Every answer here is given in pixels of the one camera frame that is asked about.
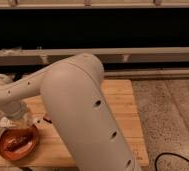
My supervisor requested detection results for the small dark red object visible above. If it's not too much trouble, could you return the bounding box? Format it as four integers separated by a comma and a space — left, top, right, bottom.
43, 116, 52, 124

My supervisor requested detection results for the wooden cutting board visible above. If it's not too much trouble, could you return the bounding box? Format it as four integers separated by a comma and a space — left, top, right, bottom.
0, 80, 149, 168

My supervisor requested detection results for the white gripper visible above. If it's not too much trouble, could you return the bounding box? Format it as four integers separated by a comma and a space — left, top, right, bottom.
0, 103, 27, 128

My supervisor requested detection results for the black cable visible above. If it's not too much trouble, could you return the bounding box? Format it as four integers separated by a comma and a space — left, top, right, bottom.
154, 152, 189, 171

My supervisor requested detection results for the brown item in bowl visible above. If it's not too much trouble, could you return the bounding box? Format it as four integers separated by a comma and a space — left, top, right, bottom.
5, 136, 32, 151

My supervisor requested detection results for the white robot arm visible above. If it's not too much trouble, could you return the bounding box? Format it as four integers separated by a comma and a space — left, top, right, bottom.
0, 54, 142, 171

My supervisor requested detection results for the orange ceramic bowl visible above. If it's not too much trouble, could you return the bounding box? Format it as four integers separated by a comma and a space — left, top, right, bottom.
0, 125, 39, 161

